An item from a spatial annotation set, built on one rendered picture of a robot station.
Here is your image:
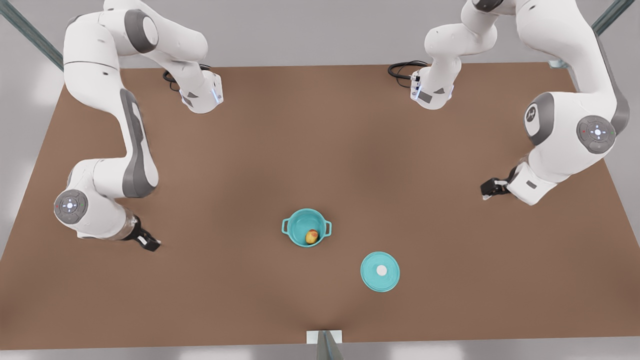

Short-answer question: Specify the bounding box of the silver frame post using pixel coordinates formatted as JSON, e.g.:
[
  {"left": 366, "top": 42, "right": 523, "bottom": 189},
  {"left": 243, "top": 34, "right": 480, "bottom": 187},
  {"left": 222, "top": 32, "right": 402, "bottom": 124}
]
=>
[
  {"left": 306, "top": 329, "right": 344, "bottom": 360},
  {"left": 0, "top": 0, "right": 65, "bottom": 72},
  {"left": 548, "top": 0, "right": 636, "bottom": 69}
]

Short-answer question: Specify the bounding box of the teal pot with handles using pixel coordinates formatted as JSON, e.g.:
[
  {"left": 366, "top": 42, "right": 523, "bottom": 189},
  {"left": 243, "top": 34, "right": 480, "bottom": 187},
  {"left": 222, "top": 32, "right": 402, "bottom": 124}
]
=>
[{"left": 281, "top": 208, "right": 333, "bottom": 248}]

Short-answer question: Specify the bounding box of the black cable loop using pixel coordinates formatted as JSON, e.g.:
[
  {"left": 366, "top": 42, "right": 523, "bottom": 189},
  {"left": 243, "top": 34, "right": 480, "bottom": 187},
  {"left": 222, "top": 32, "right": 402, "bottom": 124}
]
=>
[
  {"left": 387, "top": 60, "right": 431, "bottom": 89},
  {"left": 162, "top": 63, "right": 212, "bottom": 93}
]

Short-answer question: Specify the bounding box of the teal pot lid white knob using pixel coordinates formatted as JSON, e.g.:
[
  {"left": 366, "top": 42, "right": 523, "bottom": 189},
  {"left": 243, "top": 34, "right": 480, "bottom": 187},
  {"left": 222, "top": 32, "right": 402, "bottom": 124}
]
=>
[{"left": 360, "top": 251, "right": 401, "bottom": 293}]

